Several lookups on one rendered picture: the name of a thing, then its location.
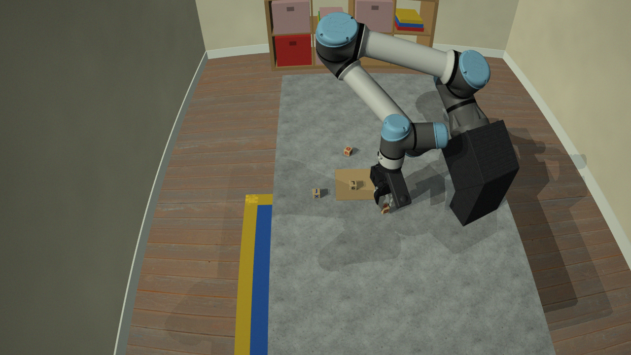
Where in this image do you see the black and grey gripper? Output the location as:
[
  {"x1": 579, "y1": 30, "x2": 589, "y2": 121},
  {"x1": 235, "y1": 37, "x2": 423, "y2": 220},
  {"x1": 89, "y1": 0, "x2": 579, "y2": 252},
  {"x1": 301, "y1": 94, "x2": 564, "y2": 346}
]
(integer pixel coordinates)
[{"x1": 370, "y1": 163, "x2": 402, "y2": 212}]

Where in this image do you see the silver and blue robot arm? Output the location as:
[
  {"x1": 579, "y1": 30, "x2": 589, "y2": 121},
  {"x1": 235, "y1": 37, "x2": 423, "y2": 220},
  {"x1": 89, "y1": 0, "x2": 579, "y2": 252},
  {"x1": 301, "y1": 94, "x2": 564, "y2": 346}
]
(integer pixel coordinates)
[{"x1": 315, "y1": 12, "x2": 491, "y2": 169}]

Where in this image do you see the tan mat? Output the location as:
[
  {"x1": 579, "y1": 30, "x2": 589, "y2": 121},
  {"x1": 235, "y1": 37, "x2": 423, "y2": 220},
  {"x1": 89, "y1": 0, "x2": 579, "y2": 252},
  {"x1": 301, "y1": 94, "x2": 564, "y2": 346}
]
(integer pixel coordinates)
[{"x1": 335, "y1": 169, "x2": 375, "y2": 201}]

